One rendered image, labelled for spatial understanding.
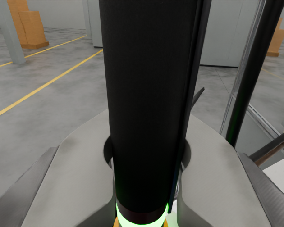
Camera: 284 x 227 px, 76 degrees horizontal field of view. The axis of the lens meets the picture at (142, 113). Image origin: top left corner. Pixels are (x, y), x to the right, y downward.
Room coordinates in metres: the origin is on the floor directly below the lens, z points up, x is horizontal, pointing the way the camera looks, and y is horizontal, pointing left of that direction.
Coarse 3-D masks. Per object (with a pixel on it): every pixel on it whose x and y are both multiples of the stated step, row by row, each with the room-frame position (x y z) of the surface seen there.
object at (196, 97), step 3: (204, 87) 0.37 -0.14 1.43; (201, 90) 0.37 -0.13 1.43; (198, 93) 0.37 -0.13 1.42; (201, 93) 0.36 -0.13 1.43; (195, 96) 0.39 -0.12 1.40; (198, 96) 0.36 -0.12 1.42; (195, 99) 0.36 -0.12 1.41; (192, 102) 0.36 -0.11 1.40; (195, 102) 0.35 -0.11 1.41; (192, 105) 0.34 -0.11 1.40
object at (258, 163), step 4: (280, 144) 0.21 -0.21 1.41; (276, 148) 0.20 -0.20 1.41; (280, 148) 0.20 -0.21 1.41; (272, 152) 0.19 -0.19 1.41; (276, 152) 0.20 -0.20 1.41; (264, 156) 0.18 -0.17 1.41; (268, 156) 0.19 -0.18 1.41; (260, 160) 0.18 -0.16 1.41; (264, 160) 0.18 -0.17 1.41; (256, 164) 0.17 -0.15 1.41; (260, 164) 0.17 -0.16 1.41
